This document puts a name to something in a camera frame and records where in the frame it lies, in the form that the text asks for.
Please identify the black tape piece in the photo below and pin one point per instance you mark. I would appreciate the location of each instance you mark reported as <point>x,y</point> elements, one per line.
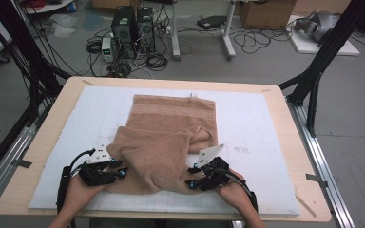
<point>23,163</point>

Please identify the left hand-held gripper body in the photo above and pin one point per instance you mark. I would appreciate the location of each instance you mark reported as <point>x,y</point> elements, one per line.
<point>98,171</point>

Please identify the black frame stand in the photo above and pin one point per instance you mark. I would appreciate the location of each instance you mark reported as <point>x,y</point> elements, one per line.
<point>22,47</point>
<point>326,50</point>

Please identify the large cardboard box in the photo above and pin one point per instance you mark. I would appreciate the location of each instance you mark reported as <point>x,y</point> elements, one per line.
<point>266,14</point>

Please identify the white desk frame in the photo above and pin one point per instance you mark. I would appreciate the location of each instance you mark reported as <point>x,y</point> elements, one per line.
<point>228,31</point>

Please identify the grey tape piece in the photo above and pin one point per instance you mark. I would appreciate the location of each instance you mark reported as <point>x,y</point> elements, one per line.
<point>315,179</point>

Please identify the white grid mat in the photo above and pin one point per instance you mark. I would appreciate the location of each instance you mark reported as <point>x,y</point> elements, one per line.
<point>250,126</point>

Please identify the grey robot shell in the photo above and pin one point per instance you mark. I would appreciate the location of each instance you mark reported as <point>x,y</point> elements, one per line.
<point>318,23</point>

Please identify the light wooden table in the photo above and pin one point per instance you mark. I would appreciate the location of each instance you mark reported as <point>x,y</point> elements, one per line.
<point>293,142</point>

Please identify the tan terry towel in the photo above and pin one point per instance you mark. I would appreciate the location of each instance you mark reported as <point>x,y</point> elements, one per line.
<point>158,148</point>

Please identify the black flat device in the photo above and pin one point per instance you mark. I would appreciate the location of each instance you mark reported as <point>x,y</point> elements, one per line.
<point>211,22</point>

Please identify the white round table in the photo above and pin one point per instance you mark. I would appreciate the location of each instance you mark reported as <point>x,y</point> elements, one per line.
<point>47,7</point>

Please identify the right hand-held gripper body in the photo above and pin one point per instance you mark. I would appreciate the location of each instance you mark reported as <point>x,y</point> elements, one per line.
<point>217,172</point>

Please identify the black computer tower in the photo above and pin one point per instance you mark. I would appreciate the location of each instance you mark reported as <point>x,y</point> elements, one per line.
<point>123,25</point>
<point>145,28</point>

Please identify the person's right hand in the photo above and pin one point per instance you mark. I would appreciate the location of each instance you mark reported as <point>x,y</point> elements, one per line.
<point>236,193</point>

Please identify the white bench power supply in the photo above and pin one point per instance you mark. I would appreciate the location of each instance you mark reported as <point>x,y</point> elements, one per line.
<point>107,49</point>

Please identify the aluminium rail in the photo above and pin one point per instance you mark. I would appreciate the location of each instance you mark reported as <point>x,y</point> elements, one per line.
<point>323,164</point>
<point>9,155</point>

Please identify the person's left hand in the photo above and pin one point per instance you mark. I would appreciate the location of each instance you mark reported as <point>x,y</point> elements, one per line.
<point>79,194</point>

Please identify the clear plastic sheet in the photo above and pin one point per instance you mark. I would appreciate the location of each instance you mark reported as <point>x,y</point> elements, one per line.
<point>62,25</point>

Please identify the thin wooden strip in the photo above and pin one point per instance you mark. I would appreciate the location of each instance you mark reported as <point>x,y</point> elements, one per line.
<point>305,205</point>

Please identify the white floor board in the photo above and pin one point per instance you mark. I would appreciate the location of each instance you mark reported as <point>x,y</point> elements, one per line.
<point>307,47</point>

